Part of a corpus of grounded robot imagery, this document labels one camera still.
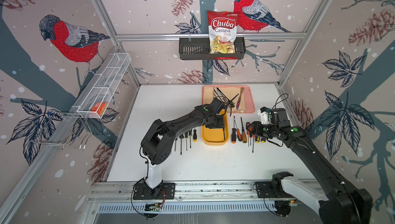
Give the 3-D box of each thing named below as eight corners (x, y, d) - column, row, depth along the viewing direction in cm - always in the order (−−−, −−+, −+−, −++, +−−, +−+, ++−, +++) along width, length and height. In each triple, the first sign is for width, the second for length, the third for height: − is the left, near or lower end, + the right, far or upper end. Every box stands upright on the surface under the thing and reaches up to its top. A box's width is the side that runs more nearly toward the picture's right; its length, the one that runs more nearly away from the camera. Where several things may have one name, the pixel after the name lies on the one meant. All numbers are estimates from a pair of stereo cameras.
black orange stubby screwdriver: (231, 143, 92) (231, 141, 90) (232, 117, 103) (233, 115, 102) (235, 143, 91) (235, 142, 90) (236, 118, 103) (237, 116, 101)
